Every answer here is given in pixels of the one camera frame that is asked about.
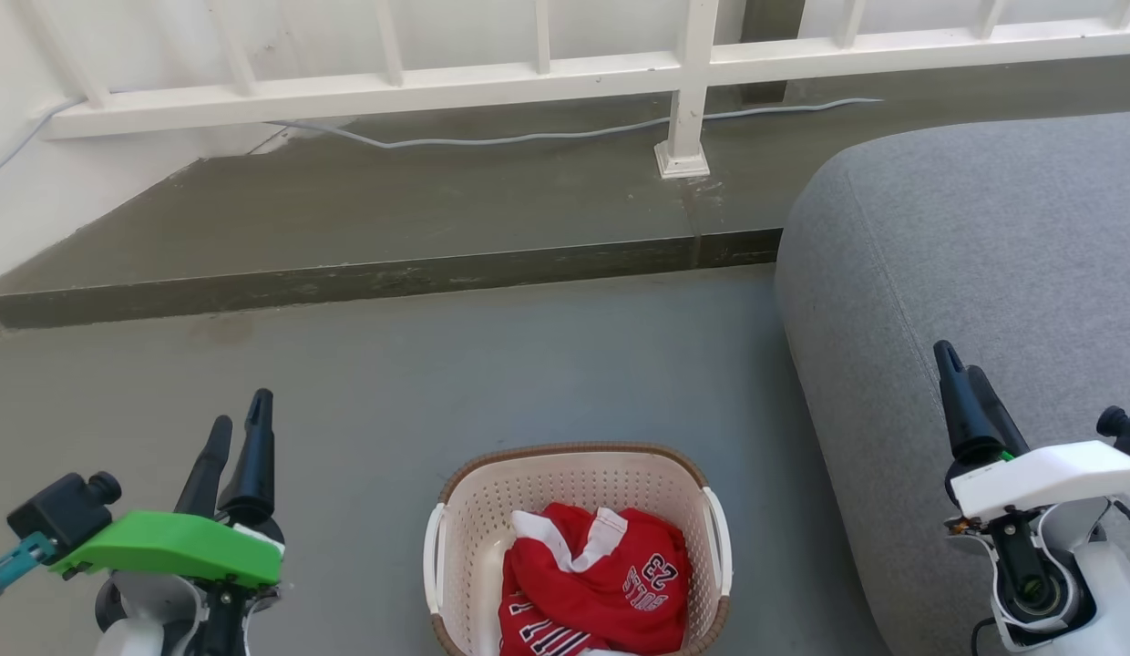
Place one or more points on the teal left camera connector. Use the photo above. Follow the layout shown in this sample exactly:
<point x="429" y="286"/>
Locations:
<point x="14" y="560"/>

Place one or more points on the grey fabric sofa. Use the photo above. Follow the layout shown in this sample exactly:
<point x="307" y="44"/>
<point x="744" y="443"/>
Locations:
<point x="984" y="255"/>

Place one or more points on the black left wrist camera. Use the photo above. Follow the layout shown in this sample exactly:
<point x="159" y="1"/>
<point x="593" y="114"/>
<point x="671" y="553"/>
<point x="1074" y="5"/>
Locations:
<point x="59" y="515"/>

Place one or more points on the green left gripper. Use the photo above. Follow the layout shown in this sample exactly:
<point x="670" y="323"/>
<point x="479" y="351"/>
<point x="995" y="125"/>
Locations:
<point x="173" y="547"/>

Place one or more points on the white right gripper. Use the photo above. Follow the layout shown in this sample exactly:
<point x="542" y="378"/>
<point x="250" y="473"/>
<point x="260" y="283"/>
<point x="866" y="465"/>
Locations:
<point x="1048" y="478"/>

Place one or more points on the cream plastic laundry basket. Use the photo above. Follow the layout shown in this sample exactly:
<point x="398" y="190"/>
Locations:
<point x="474" y="510"/>

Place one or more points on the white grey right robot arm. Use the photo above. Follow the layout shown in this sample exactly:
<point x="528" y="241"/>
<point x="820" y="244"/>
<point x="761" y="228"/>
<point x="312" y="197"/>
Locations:
<point x="1103" y="588"/>

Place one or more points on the white wooden railing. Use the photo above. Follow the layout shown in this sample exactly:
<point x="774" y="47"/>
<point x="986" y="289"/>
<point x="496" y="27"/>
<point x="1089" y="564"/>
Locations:
<point x="346" y="87"/>

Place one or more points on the red jersey with number 23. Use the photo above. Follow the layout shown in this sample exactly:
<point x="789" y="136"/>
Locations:
<point x="620" y="592"/>

